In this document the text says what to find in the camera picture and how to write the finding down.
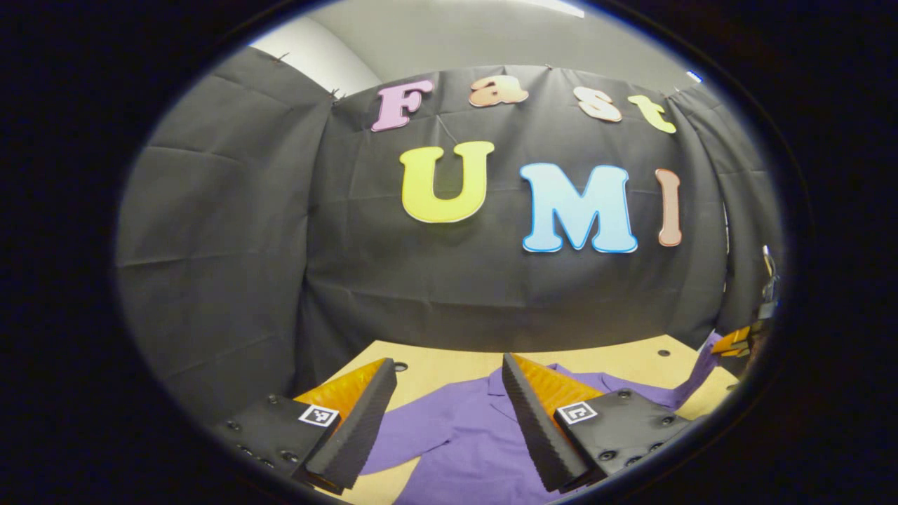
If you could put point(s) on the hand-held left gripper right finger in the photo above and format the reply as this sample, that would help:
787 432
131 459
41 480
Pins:
537 435

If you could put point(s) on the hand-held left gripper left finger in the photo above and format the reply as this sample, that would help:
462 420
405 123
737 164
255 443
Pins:
358 435

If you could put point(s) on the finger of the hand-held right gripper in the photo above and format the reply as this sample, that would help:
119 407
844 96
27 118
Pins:
733 341

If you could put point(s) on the purple collared shirt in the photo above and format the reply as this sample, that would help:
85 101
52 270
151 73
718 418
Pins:
463 435

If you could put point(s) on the black backdrop cloth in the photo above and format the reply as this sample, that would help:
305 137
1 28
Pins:
421 294

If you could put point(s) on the small ceiling light panel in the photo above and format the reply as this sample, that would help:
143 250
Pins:
694 76

